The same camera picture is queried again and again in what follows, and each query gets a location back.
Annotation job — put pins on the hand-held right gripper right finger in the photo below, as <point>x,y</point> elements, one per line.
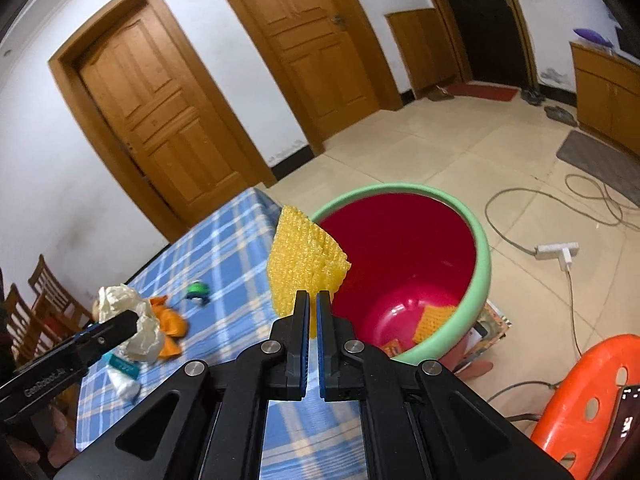
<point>323,345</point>

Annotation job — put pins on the orange plastic stool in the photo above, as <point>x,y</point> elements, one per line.
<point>595,395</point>

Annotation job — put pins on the brown wooden door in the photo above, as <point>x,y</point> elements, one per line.
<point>305,35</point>
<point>160,110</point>

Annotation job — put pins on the white power strip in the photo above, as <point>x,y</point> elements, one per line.
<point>550,249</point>

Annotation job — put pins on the red doormat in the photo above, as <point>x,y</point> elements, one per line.
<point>482,92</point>

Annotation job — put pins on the small orange snack wrapper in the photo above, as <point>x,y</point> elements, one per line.
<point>394,348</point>

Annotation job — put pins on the pair of grey shoes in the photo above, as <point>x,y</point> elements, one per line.
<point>560,115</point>

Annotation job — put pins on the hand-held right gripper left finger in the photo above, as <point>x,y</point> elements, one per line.
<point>301,345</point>

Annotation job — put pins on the wooden cabinet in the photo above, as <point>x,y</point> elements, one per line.
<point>607,95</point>

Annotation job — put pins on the red bin with green rim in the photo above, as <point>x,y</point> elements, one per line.
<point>400,260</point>

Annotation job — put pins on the person's left hand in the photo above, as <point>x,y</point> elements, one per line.
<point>56,422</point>

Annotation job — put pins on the white squeezed tube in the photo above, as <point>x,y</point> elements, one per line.
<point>124,377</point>

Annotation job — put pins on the purple object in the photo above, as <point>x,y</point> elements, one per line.
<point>591,36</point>

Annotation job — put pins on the pair of dark shoes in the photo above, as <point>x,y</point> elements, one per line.
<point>531,96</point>

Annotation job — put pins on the white paper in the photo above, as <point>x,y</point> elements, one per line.
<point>142,332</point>

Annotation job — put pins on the blue plaid tablecloth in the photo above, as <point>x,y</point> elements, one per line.
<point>225,260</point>

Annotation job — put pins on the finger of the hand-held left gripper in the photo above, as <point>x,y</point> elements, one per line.
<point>107,332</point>

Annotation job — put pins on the wooden wall panel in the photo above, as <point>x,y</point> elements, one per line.
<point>425,50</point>

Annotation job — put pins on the dark entrance door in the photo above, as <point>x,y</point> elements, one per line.
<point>480,15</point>

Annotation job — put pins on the brown slippers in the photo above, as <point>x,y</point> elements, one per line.
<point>439,92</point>

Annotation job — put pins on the yellow foam net in bin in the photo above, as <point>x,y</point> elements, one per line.
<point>434,322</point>

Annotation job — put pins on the grey floor mat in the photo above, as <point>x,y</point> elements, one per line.
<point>597,157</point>

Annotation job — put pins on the yellow foam net piece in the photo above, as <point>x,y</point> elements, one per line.
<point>305,255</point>

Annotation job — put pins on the wooden chair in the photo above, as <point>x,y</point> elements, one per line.
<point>20,327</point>
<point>52,287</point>

